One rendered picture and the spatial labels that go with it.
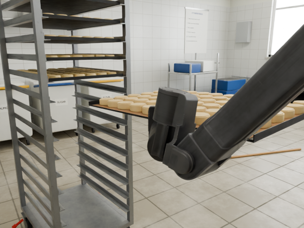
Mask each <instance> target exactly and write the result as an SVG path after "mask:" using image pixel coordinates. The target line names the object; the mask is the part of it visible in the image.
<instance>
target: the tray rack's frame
mask: <svg viewBox="0 0 304 228"><path fill-rule="evenodd" d="M72 53H78V46H77V44H72ZM0 55H1V62H2V69H3V76H4V83H5V93H6V100H7V107H8V114H9V124H10V131H11V138H12V145H13V152H14V162H15V169H16V176H17V183H18V190H19V200H20V207H21V210H22V211H23V212H21V215H22V216H23V218H24V219H25V218H26V217H27V219H28V220H29V222H30V223H31V224H32V226H33V227H34V228H50V227H49V225H48V224H47V223H46V221H45V220H44V219H43V218H42V216H41V215H40V214H39V212H38V211H37V210H36V209H35V207H34V206H33V205H32V204H31V202H28V203H26V200H25V192H24V183H23V175H22V168H21V160H20V153H19V143H18V135H17V128H16V121H15V113H14V103H13V96H12V88H11V81H10V71H9V63H8V56H7V48H6V41H5V31H4V23H3V16H2V8H1V1H0ZM62 192H64V193H63V194H61V195H58V200H59V203H60V204H61V205H62V206H63V207H64V208H65V210H63V211H61V212H60V218H61V219H62V220H63V222H64V223H65V224H66V226H65V227H62V228H127V227H129V226H130V222H129V221H128V220H127V214H125V213H124V212H123V211H121V210H120V209H119V208H117V207H116V206H115V205H113V204H112V203H111V202H109V201H108V200H107V199H106V198H104V197H103V196H102V195H100V194H99V193H98V192H96V191H95V190H94V189H92V188H91V187H90V186H88V185H87V184H86V182H85V181H83V180H82V179H81V184H79V185H76V186H74V187H71V188H68V189H65V190H62ZM35 201H36V202H37V203H38V205H39V206H40V207H41V208H42V209H43V211H44V212H45V213H46V214H47V216H48V217H49V218H50V219H51V220H52V216H51V215H50V214H49V213H48V211H47V210H46V209H45V208H44V207H43V206H42V205H41V203H40V202H39V201H38V200H35ZM24 225H25V227H26V219H25V221H24Z"/></svg>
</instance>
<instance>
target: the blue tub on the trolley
mask: <svg viewBox="0 0 304 228"><path fill-rule="evenodd" d="M190 64H192V73H197V72H200V68H201V64H200V63H174V72H182V73H190Z"/></svg>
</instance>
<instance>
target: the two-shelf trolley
mask: <svg viewBox="0 0 304 228"><path fill-rule="evenodd" d="M195 60H197V53H195ZM214 63H216V64H217V65H216V71H208V72H197V73H192V64H190V73H182V72H174V71H170V64H169V63H168V84H167V87H170V74H179V75H189V76H190V77H189V91H191V76H192V75H194V76H195V77H194V91H195V88H196V75H202V74H211V73H216V82H215V93H217V82H218V66H219V53H217V62H214Z"/></svg>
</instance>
